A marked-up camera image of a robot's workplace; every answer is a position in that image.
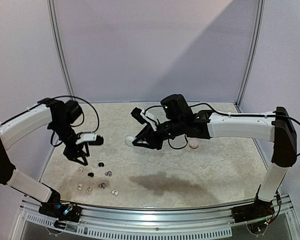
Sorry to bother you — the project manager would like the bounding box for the white slotted cable duct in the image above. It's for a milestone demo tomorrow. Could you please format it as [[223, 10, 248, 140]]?
[[19, 213, 233, 240]]

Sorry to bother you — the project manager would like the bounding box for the round white pink case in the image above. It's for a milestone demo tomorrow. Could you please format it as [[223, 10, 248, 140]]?
[[188, 139, 199, 149]]

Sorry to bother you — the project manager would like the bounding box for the white oval charging case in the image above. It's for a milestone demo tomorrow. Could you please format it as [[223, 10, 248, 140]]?
[[124, 136, 136, 148]]

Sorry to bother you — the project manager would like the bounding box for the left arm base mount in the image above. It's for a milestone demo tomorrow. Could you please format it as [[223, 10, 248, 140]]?
[[38, 202, 83, 223]]

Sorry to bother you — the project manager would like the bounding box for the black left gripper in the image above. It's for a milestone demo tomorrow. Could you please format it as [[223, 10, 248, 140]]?
[[50, 119, 90, 166]]

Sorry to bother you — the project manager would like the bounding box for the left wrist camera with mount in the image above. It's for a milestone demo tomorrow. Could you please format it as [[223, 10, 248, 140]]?
[[76, 133, 104, 146]]

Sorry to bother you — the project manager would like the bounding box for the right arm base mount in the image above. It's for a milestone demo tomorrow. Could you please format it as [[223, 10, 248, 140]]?
[[231, 199, 275, 223]]

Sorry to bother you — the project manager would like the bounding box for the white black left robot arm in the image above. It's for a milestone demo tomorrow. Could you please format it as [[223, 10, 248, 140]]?
[[0, 97, 97, 217]]

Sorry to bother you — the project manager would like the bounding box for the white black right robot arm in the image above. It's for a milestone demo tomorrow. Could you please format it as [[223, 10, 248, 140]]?
[[143, 94, 298, 218]]

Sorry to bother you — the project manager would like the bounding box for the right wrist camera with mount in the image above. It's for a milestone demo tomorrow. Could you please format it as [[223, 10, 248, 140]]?
[[130, 107, 157, 132]]

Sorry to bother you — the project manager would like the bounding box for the aluminium front rail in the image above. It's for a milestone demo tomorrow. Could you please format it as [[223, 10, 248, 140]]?
[[15, 194, 295, 232]]

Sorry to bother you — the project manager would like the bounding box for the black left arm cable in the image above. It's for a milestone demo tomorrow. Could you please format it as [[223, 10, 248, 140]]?
[[49, 94, 101, 148]]

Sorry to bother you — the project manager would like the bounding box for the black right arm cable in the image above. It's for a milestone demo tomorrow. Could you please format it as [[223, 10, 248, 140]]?
[[142, 102, 300, 157]]

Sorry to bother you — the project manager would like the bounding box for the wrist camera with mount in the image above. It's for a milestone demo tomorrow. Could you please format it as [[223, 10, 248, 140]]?
[[130, 107, 157, 132], [76, 133, 104, 146]]

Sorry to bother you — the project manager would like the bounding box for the white clip earbud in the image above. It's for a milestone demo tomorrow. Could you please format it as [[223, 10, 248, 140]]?
[[111, 190, 119, 196], [77, 184, 83, 190]]

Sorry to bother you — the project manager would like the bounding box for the aluminium corner frame post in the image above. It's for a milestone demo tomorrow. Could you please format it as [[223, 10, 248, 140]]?
[[234, 0, 265, 109]]

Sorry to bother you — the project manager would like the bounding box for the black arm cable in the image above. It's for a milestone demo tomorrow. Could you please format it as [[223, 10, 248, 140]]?
[[49, 94, 101, 148], [142, 102, 300, 157]]

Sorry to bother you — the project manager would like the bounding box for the aluminium left frame post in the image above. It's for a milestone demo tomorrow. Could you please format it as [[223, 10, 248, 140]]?
[[47, 0, 75, 97]]

